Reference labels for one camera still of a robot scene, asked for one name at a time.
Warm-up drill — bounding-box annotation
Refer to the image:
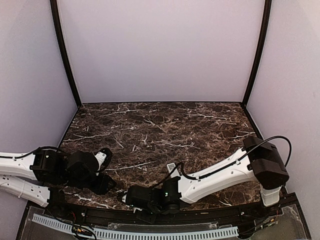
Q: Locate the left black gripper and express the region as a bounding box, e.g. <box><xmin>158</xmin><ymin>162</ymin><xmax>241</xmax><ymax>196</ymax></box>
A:
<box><xmin>61</xmin><ymin>171</ymin><xmax>117</xmax><ymax>196</ymax></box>

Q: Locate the white remote control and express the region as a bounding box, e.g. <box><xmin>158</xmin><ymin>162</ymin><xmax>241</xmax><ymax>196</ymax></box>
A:
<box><xmin>166</xmin><ymin>162</ymin><xmax>181</xmax><ymax>178</ymax></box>

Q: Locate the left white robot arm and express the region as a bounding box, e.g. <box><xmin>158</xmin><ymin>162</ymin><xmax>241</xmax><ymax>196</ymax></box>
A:
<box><xmin>0</xmin><ymin>146</ymin><xmax>117</xmax><ymax>218</ymax></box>

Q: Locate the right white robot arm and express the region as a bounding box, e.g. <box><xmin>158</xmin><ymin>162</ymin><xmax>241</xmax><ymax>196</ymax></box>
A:
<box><xmin>120</xmin><ymin>136</ymin><xmax>290</xmax><ymax>224</ymax></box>

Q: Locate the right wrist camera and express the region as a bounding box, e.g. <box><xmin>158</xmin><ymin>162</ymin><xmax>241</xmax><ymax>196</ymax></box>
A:
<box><xmin>117</xmin><ymin>191</ymin><xmax>131</xmax><ymax>205</ymax></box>

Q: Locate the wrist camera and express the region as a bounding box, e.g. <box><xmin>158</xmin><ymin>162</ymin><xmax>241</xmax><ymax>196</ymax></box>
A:
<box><xmin>95</xmin><ymin>147</ymin><xmax>113</xmax><ymax>174</ymax></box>
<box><xmin>117</xmin><ymin>191</ymin><xmax>131</xmax><ymax>205</ymax></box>

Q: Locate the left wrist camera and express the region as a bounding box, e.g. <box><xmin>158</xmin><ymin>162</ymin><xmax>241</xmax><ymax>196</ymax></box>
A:
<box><xmin>95</xmin><ymin>147</ymin><xmax>113</xmax><ymax>174</ymax></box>

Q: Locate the white slotted cable duct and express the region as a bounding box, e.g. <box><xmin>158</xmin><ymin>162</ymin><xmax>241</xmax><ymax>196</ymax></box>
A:
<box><xmin>31</xmin><ymin>213</ymin><xmax>240</xmax><ymax>240</ymax></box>

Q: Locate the black front rail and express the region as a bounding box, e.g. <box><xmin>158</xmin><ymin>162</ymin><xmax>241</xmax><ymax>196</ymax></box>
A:
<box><xmin>47</xmin><ymin>193</ymin><xmax>298</xmax><ymax>226</ymax></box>

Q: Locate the left black frame post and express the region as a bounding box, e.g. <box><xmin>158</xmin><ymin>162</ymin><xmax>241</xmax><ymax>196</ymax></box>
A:
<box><xmin>49</xmin><ymin>0</ymin><xmax>82</xmax><ymax>108</ymax></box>

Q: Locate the black frame post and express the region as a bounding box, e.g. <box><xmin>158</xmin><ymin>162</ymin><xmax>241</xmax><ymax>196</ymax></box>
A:
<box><xmin>241</xmin><ymin>0</ymin><xmax>272</xmax><ymax>109</ymax></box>
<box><xmin>49</xmin><ymin>0</ymin><xmax>82</xmax><ymax>108</ymax></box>

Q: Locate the right black frame post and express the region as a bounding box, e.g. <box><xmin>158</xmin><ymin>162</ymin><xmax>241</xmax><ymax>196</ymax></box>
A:
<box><xmin>241</xmin><ymin>0</ymin><xmax>272</xmax><ymax>109</ymax></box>

